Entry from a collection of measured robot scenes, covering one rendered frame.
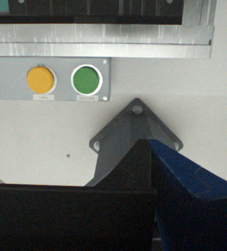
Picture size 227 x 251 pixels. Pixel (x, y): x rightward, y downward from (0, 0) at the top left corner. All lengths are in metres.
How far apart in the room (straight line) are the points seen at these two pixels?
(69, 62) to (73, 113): 0.15
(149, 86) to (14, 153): 0.33
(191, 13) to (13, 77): 0.28
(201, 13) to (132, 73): 0.17
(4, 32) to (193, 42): 0.28
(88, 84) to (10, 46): 0.13
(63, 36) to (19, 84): 0.10
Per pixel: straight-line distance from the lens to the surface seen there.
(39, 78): 0.37
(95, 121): 0.49
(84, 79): 0.35
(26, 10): 0.37
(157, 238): 0.23
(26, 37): 0.39
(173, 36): 0.36
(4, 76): 0.40
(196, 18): 0.38
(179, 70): 0.47
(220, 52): 0.49
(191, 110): 0.50
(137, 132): 0.37
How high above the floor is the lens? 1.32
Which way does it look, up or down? 69 degrees down
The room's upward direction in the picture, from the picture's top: 175 degrees counter-clockwise
